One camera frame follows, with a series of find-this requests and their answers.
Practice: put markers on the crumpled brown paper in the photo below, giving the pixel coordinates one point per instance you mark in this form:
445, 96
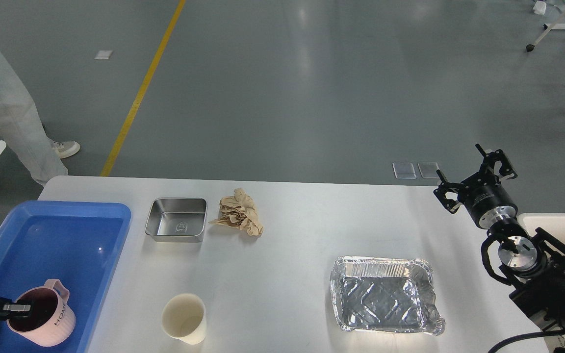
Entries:
239, 211

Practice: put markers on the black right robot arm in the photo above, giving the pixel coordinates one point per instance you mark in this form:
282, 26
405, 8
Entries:
533, 264

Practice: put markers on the blue plastic tray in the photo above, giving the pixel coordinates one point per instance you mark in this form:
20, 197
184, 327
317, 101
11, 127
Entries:
78, 243

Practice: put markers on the cream paper cup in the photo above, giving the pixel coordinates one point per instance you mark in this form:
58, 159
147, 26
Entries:
184, 318

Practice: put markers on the aluminium foil tray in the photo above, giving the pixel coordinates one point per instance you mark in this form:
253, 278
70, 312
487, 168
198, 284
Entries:
385, 294

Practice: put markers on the stainless steel square tray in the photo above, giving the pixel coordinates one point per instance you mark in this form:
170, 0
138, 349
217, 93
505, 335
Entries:
177, 220

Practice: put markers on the person in grey trousers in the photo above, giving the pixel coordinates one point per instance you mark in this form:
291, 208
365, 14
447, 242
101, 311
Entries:
22, 130

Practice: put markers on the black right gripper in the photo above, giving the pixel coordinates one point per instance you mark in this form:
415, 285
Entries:
487, 204

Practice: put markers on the pink mug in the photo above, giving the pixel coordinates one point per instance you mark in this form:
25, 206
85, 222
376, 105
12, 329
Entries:
51, 320

